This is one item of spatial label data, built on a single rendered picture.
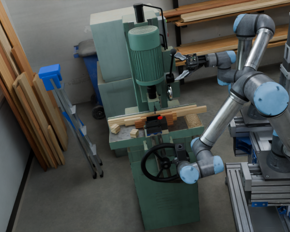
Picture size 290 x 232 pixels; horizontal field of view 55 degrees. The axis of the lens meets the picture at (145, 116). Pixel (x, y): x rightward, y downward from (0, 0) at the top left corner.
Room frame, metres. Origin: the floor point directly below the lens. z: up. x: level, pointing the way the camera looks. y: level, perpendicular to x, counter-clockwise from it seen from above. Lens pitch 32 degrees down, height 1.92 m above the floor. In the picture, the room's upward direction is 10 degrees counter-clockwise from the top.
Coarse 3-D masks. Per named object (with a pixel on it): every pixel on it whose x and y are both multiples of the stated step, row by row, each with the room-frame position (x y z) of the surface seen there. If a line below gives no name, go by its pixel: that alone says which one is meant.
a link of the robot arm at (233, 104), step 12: (252, 72) 1.03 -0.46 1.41; (240, 84) 1.03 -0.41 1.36; (228, 96) 1.07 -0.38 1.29; (240, 96) 1.02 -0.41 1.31; (228, 108) 1.03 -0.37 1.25; (240, 108) 1.03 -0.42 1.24; (216, 120) 1.04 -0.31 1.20; (228, 120) 1.02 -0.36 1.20; (204, 132) 1.05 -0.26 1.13; (216, 132) 1.02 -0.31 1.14; (192, 144) 1.07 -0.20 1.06; (204, 144) 1.02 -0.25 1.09
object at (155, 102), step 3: (147, 93) 1.66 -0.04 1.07; (147, 96) 1.62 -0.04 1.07; (147, 99) 1.62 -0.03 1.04; (150, 99) 1.57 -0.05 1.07; (153, 99) 1.56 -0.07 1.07; (156, 99) 1.56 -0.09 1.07; (150, 102) 1.54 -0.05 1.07; (153, 102) 1.54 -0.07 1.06; (156, 102) 1.54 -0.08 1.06; (159, 102) 1.54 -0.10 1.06; (150, 105) 1.54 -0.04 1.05; (153, 105) 1.54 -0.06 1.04; (156, 105) 1.54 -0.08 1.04; (159, 105) 1.54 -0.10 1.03; (150, 108) 1.54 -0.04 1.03; (153, 108) 1.54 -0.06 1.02; (159, 108) 1.54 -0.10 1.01
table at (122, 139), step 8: (176, 120) 1.54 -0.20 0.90; (184, 120) 1.52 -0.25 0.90; (200, 120) 1.49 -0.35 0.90; (120, 128) 1.56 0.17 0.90; (128, 128) 1.54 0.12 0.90; (136, 128) 1.52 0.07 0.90; (168, 128) 1.46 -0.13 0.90; (176, 128) 1.45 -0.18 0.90; (184, 128) 1.43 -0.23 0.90; (192, 128) 1.42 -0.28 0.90; (200, 128) 1.42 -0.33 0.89; (112, 136) 1.48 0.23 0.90; (120, 136) 1.47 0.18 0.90; (128, 136) 1.45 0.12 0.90; (144, 136) 1.42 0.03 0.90; (176, 136) 1.42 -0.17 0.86; (184, 136) 1.42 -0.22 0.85; (112, 144) 1.42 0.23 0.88; (120, 144) 1.42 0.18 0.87; (128, 144) 1.42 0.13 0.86; (136, 144) 1.42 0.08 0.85; (144, 144) 1.38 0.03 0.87
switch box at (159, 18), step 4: (160, 16) 1.95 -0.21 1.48; (160, 20) 1.86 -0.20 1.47; (164, 20) 1.86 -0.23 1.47; (160, 24) 1.86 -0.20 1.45; (164, 24) 1.86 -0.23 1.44; (160, 28) 1.86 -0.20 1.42; (160, 32) 1.86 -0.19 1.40; (160, 36) 1.86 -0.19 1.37; (164, 36) 1.86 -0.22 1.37; (160, 40) 1.86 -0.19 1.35; (164, 40) 1.86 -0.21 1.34
